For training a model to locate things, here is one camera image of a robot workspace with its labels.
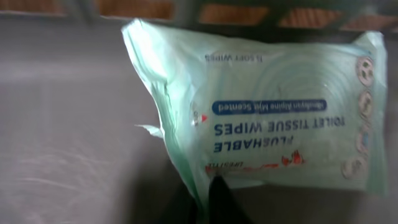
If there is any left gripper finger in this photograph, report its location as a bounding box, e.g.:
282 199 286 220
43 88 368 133
209 176 252 224

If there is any mint green wipes pack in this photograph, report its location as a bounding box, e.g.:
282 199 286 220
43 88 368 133
122 19 387 208

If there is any grey plastic basket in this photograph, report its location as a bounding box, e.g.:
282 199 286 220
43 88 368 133
1 1 397 223

